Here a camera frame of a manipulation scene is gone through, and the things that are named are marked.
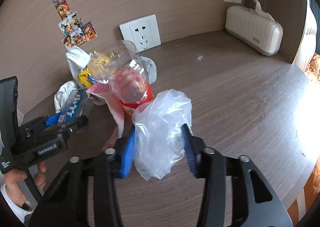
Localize blue white carton box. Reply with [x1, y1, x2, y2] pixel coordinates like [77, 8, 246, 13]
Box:
[57, 89, 93, 125]

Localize clear plastic bag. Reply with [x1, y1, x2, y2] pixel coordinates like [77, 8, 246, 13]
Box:
[132, 89, 193, 181]

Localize pink white small packet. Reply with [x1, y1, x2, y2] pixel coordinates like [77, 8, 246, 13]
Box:
[86, 83, 125, 150]

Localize yellow snack wrapper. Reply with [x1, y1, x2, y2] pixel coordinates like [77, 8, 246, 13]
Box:
[78, 51, 112, 88]

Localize person's left hand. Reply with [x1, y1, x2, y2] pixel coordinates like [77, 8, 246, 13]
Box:
[3, 160, 47, 208]

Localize white tissue box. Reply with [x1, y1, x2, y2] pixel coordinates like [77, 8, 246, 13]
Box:
[225, 0, 283, 56]

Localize orange bed cover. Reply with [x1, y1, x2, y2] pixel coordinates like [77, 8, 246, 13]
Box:
[304, 53, 320, 84]

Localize beige padded headboard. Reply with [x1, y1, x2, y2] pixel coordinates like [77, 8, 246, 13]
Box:
[293, 0, 317, 72]

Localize colourful wall stickers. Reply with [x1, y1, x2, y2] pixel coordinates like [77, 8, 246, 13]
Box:
[52, 0, 98, 49]

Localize white wall socket centre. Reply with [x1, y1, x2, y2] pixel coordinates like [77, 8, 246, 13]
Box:
[119, 14, 161, 52]

